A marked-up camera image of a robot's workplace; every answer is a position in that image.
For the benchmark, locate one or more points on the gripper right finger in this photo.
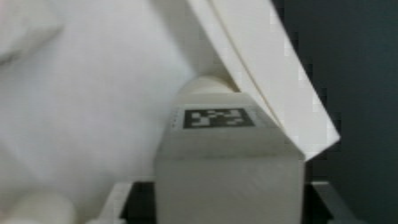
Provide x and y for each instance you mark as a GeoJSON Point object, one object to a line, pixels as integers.
{"type": "Point", "coordinates": [325, 209]}

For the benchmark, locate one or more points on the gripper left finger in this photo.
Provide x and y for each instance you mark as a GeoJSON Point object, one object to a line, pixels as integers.
{"type": "Point", "coordinates": [130, 206]}

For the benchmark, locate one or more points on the white table leg with tag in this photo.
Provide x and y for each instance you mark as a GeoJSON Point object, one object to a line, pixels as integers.
{"type": "Point", "coordinates": [228, 163]}

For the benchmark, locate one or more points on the white square tabletop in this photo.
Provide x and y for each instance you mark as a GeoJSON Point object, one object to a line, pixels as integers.
{"type": "Point", "coordinates": [98, 58]}

